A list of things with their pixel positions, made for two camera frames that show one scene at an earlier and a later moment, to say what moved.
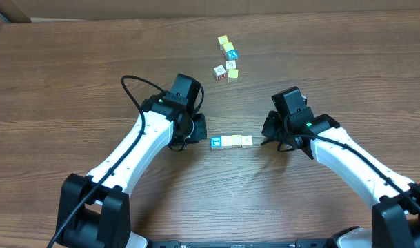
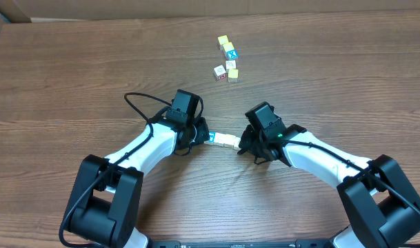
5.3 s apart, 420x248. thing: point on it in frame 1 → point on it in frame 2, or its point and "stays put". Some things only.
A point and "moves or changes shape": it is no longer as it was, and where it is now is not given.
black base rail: [298, 243] stays put
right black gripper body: [274, 127] → [251, 140]
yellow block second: [228, 47] stays put
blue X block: [232, 54] stays put
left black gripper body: [198, 129] stays put
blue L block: [216, 142] → [211, 136]
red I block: [226, 142] → [220, 138]
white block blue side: [247, 141] moves or changes shape
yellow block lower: [233, 75] stays put
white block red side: [220, 72] stays put
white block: [231, 64] stays put
